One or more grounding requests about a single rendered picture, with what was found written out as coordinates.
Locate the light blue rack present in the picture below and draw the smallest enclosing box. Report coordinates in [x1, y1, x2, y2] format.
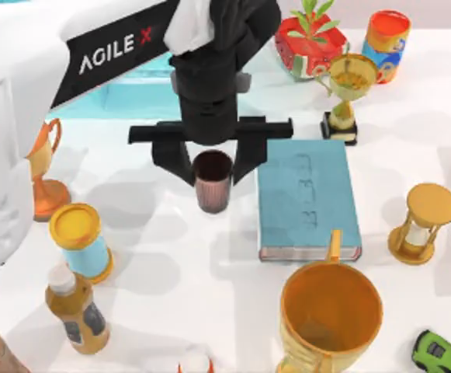
[47, 51, 184, 121]

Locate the large gold trophy cup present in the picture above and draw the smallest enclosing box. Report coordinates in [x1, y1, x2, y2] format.
[274, 228, 385, 373]

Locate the blue book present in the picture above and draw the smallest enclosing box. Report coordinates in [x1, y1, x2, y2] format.
[256, 138, 363, 263]

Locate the gold trophy with black base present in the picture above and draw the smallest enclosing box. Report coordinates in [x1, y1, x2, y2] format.
[314, 52, 380, 146]

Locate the red plant pot with plant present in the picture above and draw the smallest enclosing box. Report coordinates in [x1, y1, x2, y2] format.
[274, 0, 351, 82]

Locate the pink ribbed cup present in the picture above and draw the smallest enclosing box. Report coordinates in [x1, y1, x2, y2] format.
[192, 150, 235, 214]

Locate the blue can with yellow lid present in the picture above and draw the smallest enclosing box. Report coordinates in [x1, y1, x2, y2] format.
[48, 202, 115, 285]

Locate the green toy car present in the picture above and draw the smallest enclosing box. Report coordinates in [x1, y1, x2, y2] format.
[411, 329, 451, 373]

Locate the brown bottle with white cap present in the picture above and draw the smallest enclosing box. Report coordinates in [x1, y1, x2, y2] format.
[44, 263, 111, 356]

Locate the gold hourglass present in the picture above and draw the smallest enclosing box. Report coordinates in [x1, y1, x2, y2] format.
[387, 183, 451, 267]

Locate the orange trophy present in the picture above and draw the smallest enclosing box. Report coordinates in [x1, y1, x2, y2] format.
[26, 117, 72, 223]

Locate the orange and white object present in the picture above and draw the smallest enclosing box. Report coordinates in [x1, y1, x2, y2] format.
[177, 350, 215, 373]

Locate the orange and blue can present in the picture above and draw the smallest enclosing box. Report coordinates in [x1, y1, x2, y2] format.
[361, 10, 412, 85]

